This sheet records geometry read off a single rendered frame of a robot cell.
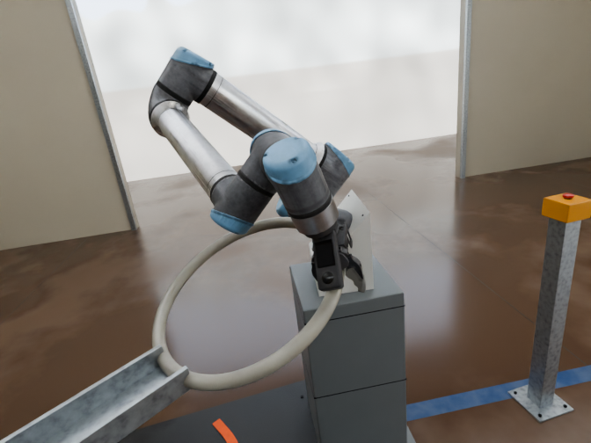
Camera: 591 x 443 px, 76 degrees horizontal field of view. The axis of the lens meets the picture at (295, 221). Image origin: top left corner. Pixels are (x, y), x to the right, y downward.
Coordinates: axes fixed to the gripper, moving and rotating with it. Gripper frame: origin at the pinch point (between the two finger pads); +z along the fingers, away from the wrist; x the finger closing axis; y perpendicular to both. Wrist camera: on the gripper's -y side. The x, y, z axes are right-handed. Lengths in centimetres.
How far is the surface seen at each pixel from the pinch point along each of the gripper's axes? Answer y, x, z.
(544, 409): 42, -50, 154
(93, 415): -31, 45, -11
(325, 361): 22, 31, 66
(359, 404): 17, 25, 94
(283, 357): -19.5, 8.6, -7.4
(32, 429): -36, 50, -17
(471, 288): 149, -32, 190
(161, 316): -6.8, 44.2, -7.5
